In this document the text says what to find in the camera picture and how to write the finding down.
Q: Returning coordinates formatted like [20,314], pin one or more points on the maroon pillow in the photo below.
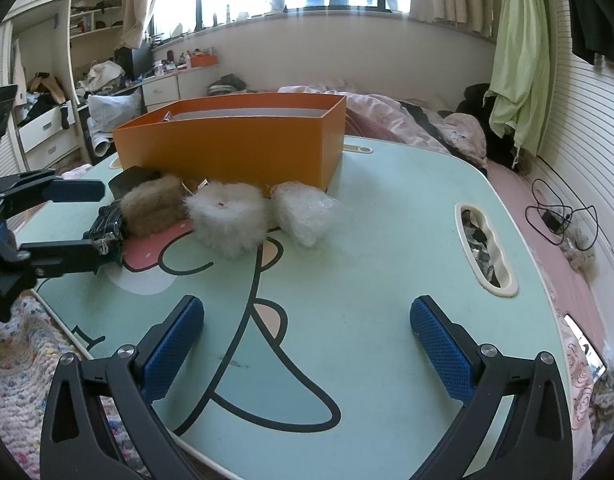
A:
[359,125]

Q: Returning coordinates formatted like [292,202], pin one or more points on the black monitor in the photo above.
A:
[134,62]

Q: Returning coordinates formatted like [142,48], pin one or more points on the white drawer desk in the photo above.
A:
[161,91]

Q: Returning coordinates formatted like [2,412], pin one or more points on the black clothes pile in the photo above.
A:
[474,97]

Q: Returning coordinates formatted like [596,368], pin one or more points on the pink floral quilt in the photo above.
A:
[377,105]

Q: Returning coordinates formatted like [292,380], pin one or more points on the white wardrobe shelf unit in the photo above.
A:
[47,125]

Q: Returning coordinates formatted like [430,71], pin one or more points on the grey white crumpled cloth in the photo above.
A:
[581,260]

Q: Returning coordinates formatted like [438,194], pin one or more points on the light green hanging cloth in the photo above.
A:
[517,60]

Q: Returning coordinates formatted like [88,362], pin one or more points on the grey blue clothes pile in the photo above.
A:
[227,85]

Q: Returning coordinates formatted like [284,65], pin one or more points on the rolled white paper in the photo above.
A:
[100,145]

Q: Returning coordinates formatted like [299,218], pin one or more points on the patterned grey cloth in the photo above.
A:
[609,400]

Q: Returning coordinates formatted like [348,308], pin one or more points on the bubble wrap packet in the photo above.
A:
[307,215]

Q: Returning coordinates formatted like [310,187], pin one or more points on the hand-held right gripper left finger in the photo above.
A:
[169,355]

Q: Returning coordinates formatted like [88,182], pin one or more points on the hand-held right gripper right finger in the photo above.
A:
[442,355]

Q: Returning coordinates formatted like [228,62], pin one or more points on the white fluffy pouch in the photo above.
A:
[227,225]

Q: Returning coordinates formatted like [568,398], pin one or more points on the dark hanging garment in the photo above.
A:
[597,10]

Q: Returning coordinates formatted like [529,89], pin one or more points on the small orange storage box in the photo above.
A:
[203,60]

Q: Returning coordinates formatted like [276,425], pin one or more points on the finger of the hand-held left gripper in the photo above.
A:
[77,191]
[62,259]

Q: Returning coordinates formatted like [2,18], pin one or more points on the beige curtain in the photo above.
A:
[137,0]

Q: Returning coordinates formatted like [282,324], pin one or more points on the white pillow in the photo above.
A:
[114,110]

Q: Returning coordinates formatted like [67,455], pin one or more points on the orange cardboard box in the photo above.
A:
[237,145]

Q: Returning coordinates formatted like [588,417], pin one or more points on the mint cartoon desktop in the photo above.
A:
[377,260]

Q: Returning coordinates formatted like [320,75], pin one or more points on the black hair clip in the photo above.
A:
[107,225]

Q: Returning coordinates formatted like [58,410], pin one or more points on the white slatted wall panel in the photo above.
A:
[587,135]

